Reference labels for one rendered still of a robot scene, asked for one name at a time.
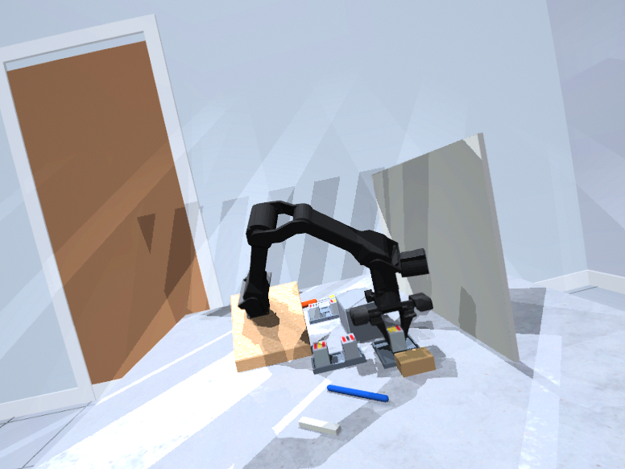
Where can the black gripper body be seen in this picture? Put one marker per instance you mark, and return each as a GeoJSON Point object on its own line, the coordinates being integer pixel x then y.
{"type": "Point", "coordinates": [389, 301]}

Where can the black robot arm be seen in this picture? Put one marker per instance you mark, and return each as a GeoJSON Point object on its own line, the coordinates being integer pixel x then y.
{"type": "Point", "coordinates": [370, 248]}

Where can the blue rod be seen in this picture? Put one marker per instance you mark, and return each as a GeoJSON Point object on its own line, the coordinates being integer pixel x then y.
{"type": "Point", "coordinates": [360, 393]}

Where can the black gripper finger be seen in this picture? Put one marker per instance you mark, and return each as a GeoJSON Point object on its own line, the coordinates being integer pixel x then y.
{"type": "Point", "coordinates": [381, 325]}
{"type": "Point", "coordinates": [405, 321]}

